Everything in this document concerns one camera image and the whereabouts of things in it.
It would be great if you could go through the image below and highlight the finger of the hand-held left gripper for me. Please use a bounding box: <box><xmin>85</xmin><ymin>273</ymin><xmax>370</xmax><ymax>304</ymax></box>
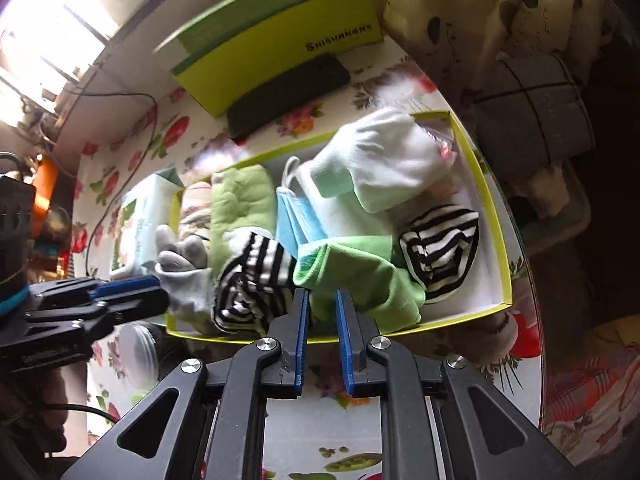
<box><xmin>27</xmin><ymin>289</ymin><xmax>171</xmax><ymax>341</ymax></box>
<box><xmin>30</xmin><ymin>275</ymin><xmax>162</xmax><ymax>311</ymax></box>

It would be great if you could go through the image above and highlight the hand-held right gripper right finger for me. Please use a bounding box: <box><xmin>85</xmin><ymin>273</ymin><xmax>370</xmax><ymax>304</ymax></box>
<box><xmin>336</xmin><ymin>289</ymin><xmax>578</xmax><ymax>480</ymax></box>

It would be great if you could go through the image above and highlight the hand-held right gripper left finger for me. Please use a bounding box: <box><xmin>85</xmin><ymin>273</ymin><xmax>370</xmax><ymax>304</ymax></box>
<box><xmin>60</xmin><ymin>289</ymin><xmax>309</xmax><ymax>480</ymax></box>

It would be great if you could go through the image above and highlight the grey glove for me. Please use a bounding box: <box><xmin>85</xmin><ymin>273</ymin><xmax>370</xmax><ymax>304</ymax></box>
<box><xmin>154</xmin><ymin>224</ymin><xmax>216</xmax><ymax>333</ymax></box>

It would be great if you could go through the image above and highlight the bright green sock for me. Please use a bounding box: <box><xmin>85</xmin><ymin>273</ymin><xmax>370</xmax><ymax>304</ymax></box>
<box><xmin>292</xmin><ymin>235</ymin><xmax>426</xmax><ymax>333</ymax></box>

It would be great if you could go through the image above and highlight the black white striped sock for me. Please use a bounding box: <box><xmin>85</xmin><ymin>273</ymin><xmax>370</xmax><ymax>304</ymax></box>
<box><xmin>397</xmin><ymin>203</ymin><xmax>481</xmax><ymax>305</ymax></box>
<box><xmin>212</xmin><ymin>230</ymin><xmax>298</xmax><ymax>336</ymax></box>

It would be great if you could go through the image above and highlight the pink patterned sock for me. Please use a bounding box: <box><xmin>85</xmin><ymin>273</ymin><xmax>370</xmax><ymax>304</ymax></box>
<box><xmin>177</xmin><ymin>182</ymin><xmax>216</xmax><ymax>241</ymax></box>

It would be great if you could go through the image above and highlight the blue face mask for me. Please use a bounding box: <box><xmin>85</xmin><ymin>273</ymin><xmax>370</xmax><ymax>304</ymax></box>
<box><xmin>275</xmin><ymin>157</ymin><xmax>331</xmax><ymax>256</ymax></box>

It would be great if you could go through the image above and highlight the light green towel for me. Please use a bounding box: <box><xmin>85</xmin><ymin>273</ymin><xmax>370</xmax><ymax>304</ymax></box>
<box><xmin>209</xmin><ymin>165</ymin><xmax>278</xmax><ymax>271</ymax></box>

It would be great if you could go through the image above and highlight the yellow-green box lid tray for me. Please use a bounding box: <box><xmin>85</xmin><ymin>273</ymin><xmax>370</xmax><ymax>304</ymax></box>
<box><xmin>165</xmin><ymin>109</ymin><xmax>516</xmax><ymax>346</ymax></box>

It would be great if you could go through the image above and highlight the white mint sock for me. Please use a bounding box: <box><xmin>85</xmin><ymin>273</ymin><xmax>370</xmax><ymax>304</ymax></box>
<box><xmin>309</xmin><ymin>107</ymin><xmax>442</xmax><ymax>216</ymax></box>

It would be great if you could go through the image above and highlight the clear plastic bag red print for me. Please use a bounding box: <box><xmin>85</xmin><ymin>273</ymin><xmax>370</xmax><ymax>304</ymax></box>
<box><xmin>415</xmin><ymin>122</ymin><xmax>461</xmax><ymax>196</ymax></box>

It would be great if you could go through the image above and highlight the pile of household clutter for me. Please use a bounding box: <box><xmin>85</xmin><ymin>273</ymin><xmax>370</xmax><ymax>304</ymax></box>
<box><xmin>0</xmin><ymin>105</ymin><xmax>76</xmax><ymax>271</ymax></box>

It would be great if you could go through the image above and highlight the clear round plastic container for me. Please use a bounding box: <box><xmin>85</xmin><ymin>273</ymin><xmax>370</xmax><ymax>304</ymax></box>
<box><xmin>117</xmin><ymin>322</ymin><xmax>161</xmax><ymax>381</ymax></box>

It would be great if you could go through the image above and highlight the orange plastic tray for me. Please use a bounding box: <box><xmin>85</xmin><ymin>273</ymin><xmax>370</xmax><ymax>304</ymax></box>
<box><xmin>30</xmin><ymin>155</ymin><xmax>61</xmax><ymax>241</ymax></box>

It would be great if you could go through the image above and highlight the wet wipes pack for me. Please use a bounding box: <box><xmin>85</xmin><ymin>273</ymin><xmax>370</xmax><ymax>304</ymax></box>
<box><xmin>109</xmin><ymin>175</ymin><xmax>181</xmax><ymax>281</ymax></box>

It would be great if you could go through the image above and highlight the floral fruit print tablecloth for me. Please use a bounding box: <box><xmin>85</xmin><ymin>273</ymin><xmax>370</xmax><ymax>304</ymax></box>
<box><xmin>70</xmin><ymin>35</ymin><xmax>543</xmax><ymax>480</ymax></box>

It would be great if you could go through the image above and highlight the black case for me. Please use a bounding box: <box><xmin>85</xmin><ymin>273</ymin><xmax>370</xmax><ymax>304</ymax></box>
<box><xmin>226</xmin><ymin>54</ymin><xmax>351</xmax><ymax>143</ymax></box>

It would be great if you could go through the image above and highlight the red plaid blanket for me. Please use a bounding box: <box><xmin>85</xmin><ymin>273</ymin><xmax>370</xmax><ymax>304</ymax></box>
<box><xmin>540</xmin><ymin>317</ymin><xmax>640</xmax><ymax>468</ymax></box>

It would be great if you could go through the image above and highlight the white cloth in bin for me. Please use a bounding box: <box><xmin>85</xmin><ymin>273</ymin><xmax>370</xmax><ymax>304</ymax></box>
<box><xmin>517</xmin><ymin>162</ymin><xmax>571</xmax><ymax>211</ymax></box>

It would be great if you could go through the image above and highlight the grey plastic bin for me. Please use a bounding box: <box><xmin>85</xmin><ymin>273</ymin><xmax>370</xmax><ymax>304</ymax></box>
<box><xmin>500</xmin><ymin>160</ymin><xmax>593</xmax><ymax>261</ymax></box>

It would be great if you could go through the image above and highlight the yellow-green cardboard box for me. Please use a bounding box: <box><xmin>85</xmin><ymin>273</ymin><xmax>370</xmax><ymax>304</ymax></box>
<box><xmin>152</xmin><ymin>0</ymin><xmax>385</xmax><ymax>120</ymax></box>

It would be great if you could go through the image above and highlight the grey pillow with black lines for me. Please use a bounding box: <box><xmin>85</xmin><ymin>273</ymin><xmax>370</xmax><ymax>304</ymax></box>
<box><xmin>472</xmin><ymin>52</ymin><xmax>596</xmax><ymax>183</ymax></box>

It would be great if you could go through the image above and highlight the grey-green flat box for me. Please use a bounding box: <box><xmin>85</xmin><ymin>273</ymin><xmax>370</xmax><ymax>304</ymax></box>
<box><xmin>154</xmin><ymin>0</ymin><xmax>351</xmax><ymax>78</ymax></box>

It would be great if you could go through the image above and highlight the cream spotted cloth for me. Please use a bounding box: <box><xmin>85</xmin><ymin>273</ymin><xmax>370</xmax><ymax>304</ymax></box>
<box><xmin>382</xmin><ymin>0</ymin><xmax>621</xmax><ymax>106</ymax></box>

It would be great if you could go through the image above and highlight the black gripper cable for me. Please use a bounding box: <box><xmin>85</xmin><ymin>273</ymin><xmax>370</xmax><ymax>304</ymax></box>
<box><xmin>42</xmin><ymin>402</ymin><xmax>121</xmax><ymax>423</ymax></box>

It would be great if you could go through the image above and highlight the thin black cable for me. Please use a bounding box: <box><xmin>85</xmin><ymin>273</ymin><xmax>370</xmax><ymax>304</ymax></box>
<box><xmin>65</xmin><ymin>91</ymin><xmax>161</xmax><ymax>273</ymax></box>

